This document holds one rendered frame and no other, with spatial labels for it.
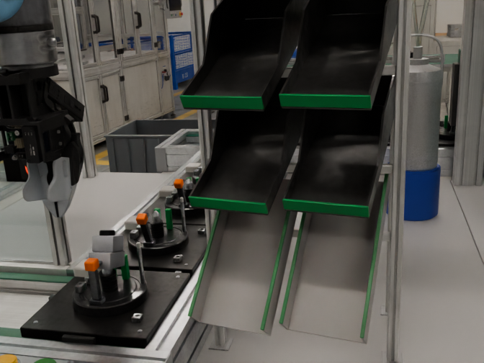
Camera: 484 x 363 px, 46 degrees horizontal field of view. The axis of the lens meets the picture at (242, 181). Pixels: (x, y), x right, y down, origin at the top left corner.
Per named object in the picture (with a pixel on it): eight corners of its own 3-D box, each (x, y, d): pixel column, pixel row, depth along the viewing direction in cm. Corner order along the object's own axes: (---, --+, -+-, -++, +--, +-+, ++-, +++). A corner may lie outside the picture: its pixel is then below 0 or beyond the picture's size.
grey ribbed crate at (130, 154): (217, 178, 296) (214, 135, 289) (108, 176, 310) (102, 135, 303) (235, 157, 335) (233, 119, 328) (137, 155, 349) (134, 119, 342)
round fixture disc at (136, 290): (130, 320, 100) (129, 310, 99) (59, 315, 103) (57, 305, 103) (158, 282, 113) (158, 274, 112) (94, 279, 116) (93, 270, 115)
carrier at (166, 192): (222, 232, 141) (219, 185, 137) (132, 228, 147) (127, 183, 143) (243, 199, 163) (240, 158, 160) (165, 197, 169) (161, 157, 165)
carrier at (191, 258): (193, 278, 118) (188, 222, 115) (88, 271, 124) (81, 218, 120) (222, 232, 141) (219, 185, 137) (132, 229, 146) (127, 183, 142)
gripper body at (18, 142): (-5, 167, 72) (-23, 72, 69) (33, 150, 80) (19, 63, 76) (49, 168, 70) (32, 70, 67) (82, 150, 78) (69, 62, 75)
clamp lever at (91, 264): (99, 300, 101) (93, 263, 99) (89, 299, 102) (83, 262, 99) (108, 291, 104) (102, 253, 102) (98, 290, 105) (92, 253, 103)
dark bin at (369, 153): (369, 219, 82) (366, 181, 78) (284, 211, 87) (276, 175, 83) (397, 106, 101) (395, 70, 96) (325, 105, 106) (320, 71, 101)
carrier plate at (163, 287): (147, 348, 95) (146, 338, 94) (21, 337, 100) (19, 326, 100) (191, 281, 117) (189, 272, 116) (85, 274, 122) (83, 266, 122)
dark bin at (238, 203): (268, 215, 86) (258, 180, 81) (191, 207, 91) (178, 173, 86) (312, 107, 104) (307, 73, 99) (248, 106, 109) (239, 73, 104)
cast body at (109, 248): (109, 269, 102) (110, 230, 103) (88, 269, 103) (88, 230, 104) (130, 264, 111) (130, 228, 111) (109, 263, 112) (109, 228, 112)
